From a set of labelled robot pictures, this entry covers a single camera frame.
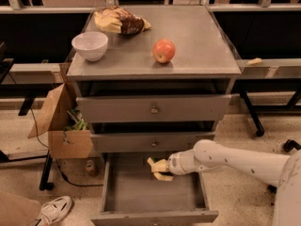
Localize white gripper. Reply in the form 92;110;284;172
147;150;197;182

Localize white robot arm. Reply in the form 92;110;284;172
148;139;301;226

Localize grey open bottom drawer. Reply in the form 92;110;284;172
91;152;218;226

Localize grey middle drawer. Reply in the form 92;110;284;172
91;132;214;153

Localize grey top drawer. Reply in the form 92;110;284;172
76;95;230;122

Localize grey three-drawer cabinet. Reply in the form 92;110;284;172
65;5;243;226

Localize small can on floor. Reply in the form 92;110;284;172
86;160;98;176

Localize green items in box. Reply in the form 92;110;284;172
63;107;88;131

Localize brown cardboard box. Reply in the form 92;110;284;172
28;84;97;159

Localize black table leg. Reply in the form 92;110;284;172
240;90;264;137

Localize white sneaker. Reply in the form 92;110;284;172
30;196;72;226

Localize red apple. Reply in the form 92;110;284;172
152;39;176;64

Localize black office chair base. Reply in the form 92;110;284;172
283;139;301;153

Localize white ceramic bowl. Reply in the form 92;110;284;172
71;31;108;61

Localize small yellow foam piece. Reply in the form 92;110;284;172
246;57;262;66

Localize beige trouser leg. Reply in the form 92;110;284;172
0;192;41;226

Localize black power cable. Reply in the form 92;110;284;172
8;73;104;188

